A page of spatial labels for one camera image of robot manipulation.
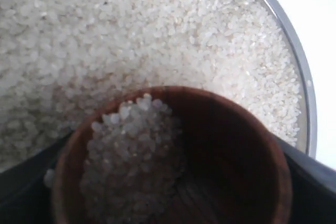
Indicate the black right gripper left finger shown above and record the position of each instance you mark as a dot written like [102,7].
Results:
[24,197]

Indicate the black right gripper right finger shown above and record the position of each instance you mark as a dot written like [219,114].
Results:
[313,185]

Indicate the brown wooden cup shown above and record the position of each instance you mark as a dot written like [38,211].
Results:
[237,172]

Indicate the rice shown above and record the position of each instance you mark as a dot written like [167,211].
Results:
[60,59]
[133,161]

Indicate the rice in steel tray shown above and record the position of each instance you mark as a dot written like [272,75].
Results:
[60,59]

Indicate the round steel tray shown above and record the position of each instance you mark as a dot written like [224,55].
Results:
[307,120]

